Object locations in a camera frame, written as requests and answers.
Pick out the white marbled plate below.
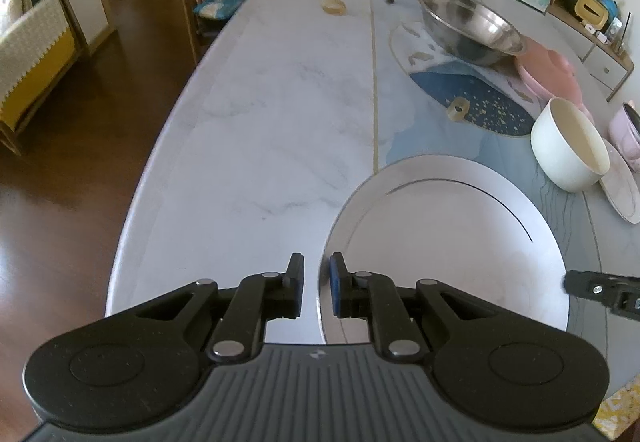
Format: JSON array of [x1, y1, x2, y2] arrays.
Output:
[[599, 140, 640, 225]]

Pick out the white plate with rim line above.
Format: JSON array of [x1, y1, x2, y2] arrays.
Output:
[[323, 155, 570, 329]]

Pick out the cream white bowl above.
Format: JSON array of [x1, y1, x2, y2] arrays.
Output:
[[530, 98, 611, 193]]

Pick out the pink pot with steel liner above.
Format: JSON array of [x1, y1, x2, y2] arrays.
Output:
[[608, 103, 640, 172]]

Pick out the pink bear-shaped plate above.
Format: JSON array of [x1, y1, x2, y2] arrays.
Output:
[[514, 36, 593, 122]]

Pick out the stainless steel bowl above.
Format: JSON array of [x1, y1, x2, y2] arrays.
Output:
[[418, 0, 526, 66]]

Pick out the yellow cartoon box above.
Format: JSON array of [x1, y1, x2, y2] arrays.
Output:
[[592, 379, 639, 441]]

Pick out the clear tape roll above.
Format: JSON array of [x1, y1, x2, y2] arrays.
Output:
[[447, 96, 470, 122]]

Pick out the white wooden drawer cabinet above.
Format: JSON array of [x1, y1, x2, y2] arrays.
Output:
[[547, 4, 634, 102]]

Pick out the yellow tissue holder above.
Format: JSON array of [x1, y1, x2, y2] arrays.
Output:
[[574, 0, 608, 30]]

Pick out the blue globe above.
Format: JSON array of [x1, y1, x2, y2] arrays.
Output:
[[598, 0, 620, 25]]

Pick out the yellowish tape roll far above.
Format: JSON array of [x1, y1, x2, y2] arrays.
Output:
[[321, 0, 347, 15]]

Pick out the armchair with cream cover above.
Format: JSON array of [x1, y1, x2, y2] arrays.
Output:
[[1, 0, 88, 155]]

